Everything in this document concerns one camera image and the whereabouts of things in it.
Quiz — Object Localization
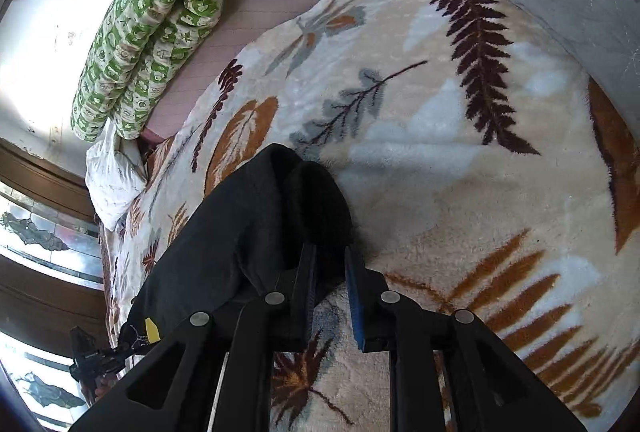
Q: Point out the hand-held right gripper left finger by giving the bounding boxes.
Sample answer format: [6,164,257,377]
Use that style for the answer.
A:
[67,243,318,432]

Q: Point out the white patterned pillow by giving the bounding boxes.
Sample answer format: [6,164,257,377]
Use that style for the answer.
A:
[85,119,148,233]

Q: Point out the black pants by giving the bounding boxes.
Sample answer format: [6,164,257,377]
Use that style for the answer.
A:
[120,143,353,363]

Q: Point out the cream leaf-print fleece blanket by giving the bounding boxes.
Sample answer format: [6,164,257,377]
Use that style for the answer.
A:
[102,0,640,432]

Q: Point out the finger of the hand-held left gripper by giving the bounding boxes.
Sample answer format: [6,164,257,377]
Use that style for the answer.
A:
[119,336,154,361]

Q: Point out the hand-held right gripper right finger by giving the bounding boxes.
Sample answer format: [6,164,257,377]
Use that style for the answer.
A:
[344,246,588,432]

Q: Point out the stained glass panel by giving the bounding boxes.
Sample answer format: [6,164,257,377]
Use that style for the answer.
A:
[0,197,103,283]
[0,332,91,428]

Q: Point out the dark wooden door frame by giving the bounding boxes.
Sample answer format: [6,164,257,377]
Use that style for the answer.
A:
[0,137,113,358]

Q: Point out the green patterned folded quilt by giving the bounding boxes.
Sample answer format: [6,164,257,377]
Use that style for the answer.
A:
[70,0,241,143]

